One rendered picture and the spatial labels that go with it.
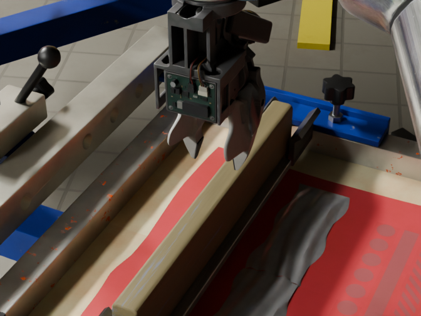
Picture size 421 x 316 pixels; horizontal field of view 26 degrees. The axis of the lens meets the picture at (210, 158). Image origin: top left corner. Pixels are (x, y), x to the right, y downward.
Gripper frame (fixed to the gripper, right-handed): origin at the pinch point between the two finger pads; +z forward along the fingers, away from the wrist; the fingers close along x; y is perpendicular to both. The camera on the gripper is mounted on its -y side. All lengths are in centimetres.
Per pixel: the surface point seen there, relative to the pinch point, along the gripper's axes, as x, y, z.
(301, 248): 8.3, -5.5, 15.8
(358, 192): 11.1, -19.3, 16.3
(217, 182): -0.7, -1.2, 5.7
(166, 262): 0.2, 12.9, 5.7
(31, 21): -58, -45, 19
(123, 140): -95, -130, 111
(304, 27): -67, -222, 109
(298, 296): 10.8, 1.7, 16.3
